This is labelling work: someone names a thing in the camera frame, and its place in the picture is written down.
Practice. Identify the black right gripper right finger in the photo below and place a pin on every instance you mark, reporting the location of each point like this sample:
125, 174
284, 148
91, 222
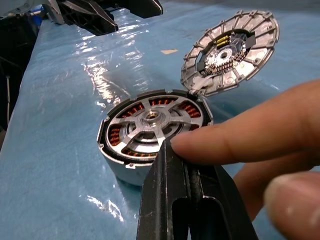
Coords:
220, 212

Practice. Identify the blue plastic table cover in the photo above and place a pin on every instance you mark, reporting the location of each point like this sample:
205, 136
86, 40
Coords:
62, 125

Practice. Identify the bare person hand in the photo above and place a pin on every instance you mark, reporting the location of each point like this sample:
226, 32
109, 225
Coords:
262, 130

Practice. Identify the silver spoked rotor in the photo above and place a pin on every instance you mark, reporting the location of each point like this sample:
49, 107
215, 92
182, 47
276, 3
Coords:
150, 122

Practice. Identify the round motor housing copper windings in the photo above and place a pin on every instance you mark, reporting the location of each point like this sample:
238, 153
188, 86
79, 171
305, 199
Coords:
120, 167

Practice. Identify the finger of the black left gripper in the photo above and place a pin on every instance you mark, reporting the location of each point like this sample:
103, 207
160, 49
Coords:
87, 15
146, 8

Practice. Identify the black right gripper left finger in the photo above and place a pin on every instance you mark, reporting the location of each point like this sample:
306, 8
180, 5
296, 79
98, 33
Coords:
162, 200

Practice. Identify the round silver hinged motor lid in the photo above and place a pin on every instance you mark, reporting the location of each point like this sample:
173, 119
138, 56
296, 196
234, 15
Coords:
257, 55

